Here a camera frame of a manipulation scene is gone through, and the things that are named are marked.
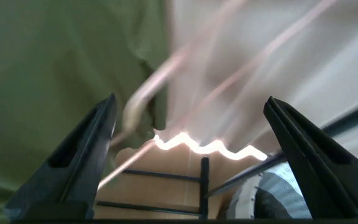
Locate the black clothes rack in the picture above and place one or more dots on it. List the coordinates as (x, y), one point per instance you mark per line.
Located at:
(204, 186)

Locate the white laundry basket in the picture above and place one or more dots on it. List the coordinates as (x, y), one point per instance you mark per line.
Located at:
(278, 186)

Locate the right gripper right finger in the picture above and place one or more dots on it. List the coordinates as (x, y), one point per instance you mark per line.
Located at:
(331, 174)

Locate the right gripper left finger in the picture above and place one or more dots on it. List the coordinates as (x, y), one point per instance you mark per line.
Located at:
(67, 174)

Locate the green long-sleeved shirt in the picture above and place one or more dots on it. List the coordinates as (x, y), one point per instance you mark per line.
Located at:
(42, 77)

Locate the beige curtain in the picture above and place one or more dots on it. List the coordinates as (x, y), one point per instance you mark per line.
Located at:
(337, 62)

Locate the pink clothes hanger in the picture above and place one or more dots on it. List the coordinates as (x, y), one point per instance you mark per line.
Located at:
(154, 81)

